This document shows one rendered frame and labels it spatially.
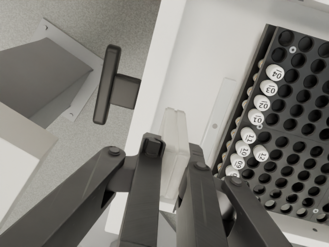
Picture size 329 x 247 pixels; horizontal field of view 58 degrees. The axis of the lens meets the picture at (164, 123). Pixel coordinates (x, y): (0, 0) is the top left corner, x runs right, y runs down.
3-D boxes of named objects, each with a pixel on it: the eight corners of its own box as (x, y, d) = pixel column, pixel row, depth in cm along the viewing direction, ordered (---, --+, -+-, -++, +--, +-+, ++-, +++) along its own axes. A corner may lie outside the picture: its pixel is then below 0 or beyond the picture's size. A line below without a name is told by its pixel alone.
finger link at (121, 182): (151, 203, 15) (91, 189, 14) (156, 155, 19) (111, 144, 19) (158, 178, 14) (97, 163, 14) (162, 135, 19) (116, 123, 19)
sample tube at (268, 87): (253, 69, 29) (265, 81, 25) (265, 71, 29) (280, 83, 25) (249, 82, 30) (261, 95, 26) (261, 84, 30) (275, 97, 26)
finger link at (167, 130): (162, 198, 17) (149, 195, 16) (165, 143, 23) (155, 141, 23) (176, 152, 15) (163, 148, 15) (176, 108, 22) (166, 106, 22)
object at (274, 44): (210, 192, 32) (210, 196, 31) (276, 25, 25) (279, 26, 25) (226, 197, 32) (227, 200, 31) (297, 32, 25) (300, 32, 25)
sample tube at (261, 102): (246, 83, 30) (258, 97, 26) (258, 85, 30) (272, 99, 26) (244, 95, 30) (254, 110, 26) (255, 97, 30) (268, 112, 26)
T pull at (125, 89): (94, 119, 29) (90, 124, 27) (109, 42, 26) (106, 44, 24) (130, 129, 29) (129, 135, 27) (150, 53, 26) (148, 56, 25)
